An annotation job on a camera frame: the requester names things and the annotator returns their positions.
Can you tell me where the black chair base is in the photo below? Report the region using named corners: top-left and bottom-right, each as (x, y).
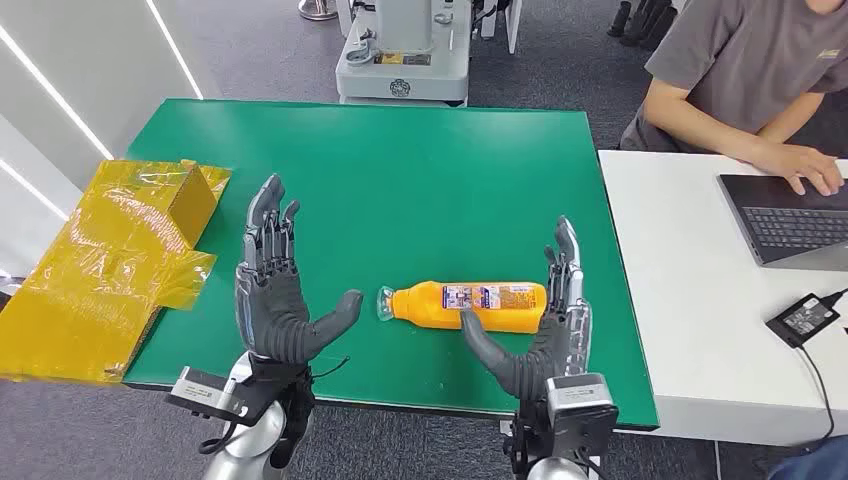
top-left (606, 0), bottom-right (678, 51)

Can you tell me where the orange juice bottle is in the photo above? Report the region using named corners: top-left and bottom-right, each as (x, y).
top-left (376, 280), bottom-right (549, 335)

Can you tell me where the white frame post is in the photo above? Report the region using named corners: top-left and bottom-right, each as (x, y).
top-left (504, 0), bottom-right (525, 56)

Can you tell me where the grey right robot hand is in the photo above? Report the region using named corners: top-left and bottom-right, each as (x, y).
top-left (460, 215), bottom-right (594, 402)

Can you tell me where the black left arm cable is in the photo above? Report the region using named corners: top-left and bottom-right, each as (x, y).
top-left (198, 422), bottom-right (241, 456)

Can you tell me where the person's right hand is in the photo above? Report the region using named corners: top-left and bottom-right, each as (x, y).
top-left (755, 144), bottom-right (846, 197)

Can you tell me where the black adapter output cable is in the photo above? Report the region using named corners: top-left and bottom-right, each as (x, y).
top-left (798, 345), bottom-right (837, 452)

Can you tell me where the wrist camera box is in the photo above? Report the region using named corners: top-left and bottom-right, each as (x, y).
top-left (543, 372), bottom-right (621, 458)
top-left (165, 366), bottom-right (266, 427)

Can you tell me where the thin black wrist wire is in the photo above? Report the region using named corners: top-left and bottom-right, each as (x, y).
top-left (312, 357), bottom-right (351, 381)

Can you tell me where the chrome stand base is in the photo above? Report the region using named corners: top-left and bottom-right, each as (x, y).
top-left (296, 0), bottom-right (339, 22)

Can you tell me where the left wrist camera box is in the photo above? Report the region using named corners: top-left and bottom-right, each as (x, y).
top-left (165, 366), bottom-right (266, 427)

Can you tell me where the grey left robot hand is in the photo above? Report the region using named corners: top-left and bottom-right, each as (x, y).
top-left (233, 173), bottom-right (364, 366)

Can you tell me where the yellow taped cardboard box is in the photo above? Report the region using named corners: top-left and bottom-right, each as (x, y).
top-left (0, 158), bottom-right (233, 386)

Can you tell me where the blue fabric object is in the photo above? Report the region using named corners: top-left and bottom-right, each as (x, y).
top-left (767, 435), bottom-right (848, 480)

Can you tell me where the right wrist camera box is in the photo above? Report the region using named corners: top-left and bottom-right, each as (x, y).
top-left (543, 372), bottom-right (621, 458)

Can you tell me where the black power adapter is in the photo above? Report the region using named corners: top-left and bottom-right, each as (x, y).
top-left (765, 293), bottom-right (844, 350)

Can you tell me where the dark grey laptop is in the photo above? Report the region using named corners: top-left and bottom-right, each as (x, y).
top-left (717, 173), bottom-right (848, 273)

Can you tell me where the seated person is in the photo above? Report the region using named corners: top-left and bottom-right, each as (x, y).
top-left (619, 0), bottom-right (848, 197)

